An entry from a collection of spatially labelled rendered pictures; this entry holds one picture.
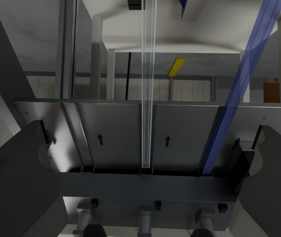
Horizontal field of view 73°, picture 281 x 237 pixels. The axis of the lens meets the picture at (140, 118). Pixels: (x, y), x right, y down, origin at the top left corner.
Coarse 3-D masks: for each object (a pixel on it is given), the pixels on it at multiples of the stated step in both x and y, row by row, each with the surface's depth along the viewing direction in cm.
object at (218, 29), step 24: (96, 0) 59; (120, 0) 58; (168, 0) 58; (216, 0) 57; (240, 0) 57; (120, 24) 72; (168, 24) 71; (192, 24) 70; (216, 24) 70; (240, 24) 70; (120, 48) 93; (168, 48) 91; (192, 48) 91; (216, 48) 90; (240, 48) 89
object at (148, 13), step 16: (144, 0) 17; (144, 16) 18; (144, 32) 19; (144, 48) 20; (144, 64) 21; (144, 80) 22; (144, 96) 24; (144, 112) 26; (144, 128) 28; (144, 144) 30; (144, 160) 33
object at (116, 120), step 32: (64, 128) 30; (96, 128) 30; (128, 128) 29; (160, 128) 29; (192, 128) 29; (256, 128) 28; (64, 160) 36; (96, 160) 35; (128, 160) 35; (160, 160) 35; (192, 160) 34; (224, 160) 34
